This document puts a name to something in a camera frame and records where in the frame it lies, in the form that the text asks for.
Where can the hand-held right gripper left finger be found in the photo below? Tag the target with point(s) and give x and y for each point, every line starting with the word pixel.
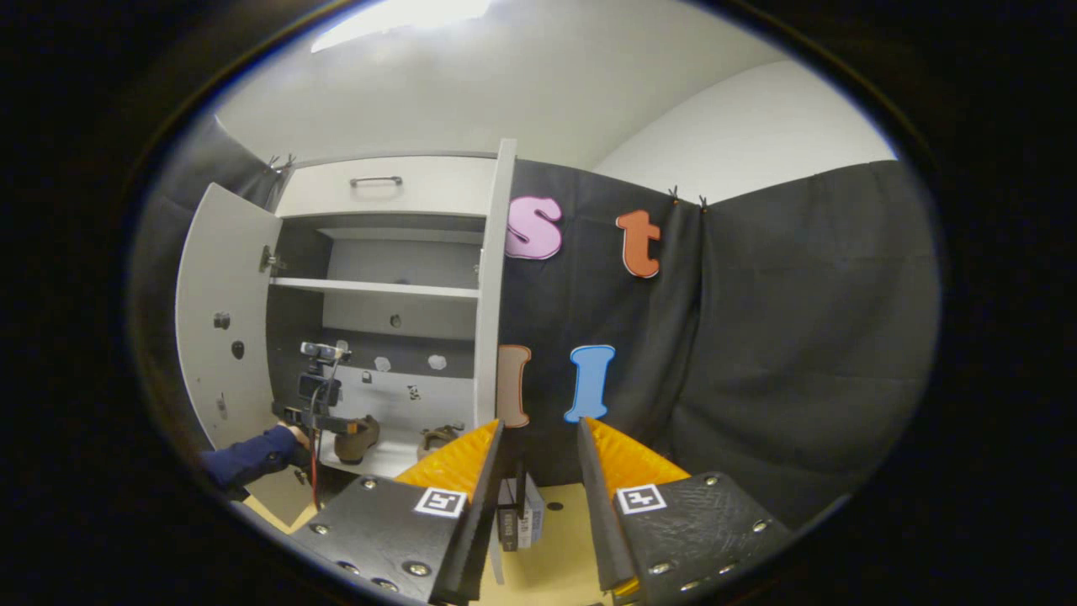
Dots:
pixel 484 522

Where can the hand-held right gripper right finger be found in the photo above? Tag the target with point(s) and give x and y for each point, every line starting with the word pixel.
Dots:
pixel 593 522

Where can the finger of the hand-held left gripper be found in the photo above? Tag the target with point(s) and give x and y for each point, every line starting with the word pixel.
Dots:
pixel 345 427

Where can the white shoe cabinet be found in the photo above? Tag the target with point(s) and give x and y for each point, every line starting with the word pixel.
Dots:
pixel 404 316

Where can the white cabinet door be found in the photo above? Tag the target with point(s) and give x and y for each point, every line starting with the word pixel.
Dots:
pixel 227 278
pixel 492 295

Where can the white cabinet shelf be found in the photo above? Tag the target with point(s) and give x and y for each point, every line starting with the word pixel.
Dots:
pixel 379 288

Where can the metal door hinge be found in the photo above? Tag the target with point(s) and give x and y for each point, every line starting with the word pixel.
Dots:
pixel 269 258

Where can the white cabinet drawer front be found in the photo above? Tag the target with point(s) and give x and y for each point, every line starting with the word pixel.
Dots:
pixel 437 189

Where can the white printed box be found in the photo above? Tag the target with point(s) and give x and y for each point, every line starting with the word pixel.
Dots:
pixel 530 518

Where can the black backdrop cloth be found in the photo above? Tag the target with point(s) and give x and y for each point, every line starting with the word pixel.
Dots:
pixel 799 337

